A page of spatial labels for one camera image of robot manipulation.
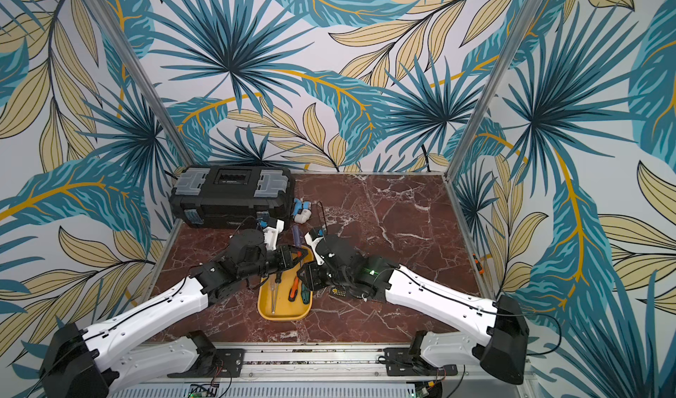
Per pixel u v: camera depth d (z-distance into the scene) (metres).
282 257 0.65
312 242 0.64
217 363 0.72
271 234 0.69
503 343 0.39
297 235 0.76
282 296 0.86
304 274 0.66
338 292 0.84
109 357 0.41
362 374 0.73
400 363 0.72
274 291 0.86
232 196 0.89
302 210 1.04
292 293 0.84
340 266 0.53
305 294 0.84
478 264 0.96
